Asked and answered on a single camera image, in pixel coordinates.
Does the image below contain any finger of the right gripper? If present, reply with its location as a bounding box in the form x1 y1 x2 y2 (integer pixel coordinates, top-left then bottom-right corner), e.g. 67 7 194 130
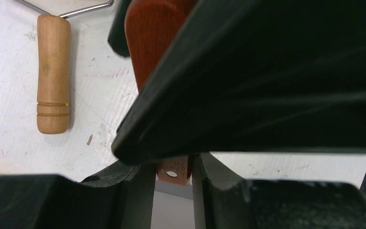
111 0 366 165
108 0 132 58

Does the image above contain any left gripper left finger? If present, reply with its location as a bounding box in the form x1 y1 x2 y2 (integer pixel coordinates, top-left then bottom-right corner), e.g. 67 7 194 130
0 162 155 229

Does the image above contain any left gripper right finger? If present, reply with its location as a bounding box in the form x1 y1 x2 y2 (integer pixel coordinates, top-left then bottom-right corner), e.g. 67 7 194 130
192 153 366 229

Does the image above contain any scraper with red handle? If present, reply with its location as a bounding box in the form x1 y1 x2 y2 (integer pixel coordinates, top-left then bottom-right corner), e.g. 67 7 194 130
124 0 199 187

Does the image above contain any wooden rolling pin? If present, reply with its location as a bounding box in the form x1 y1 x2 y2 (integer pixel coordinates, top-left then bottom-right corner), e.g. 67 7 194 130
12 0 116 135

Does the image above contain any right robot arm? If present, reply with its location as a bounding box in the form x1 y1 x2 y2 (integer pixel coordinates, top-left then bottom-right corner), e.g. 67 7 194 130
112 0 366 193

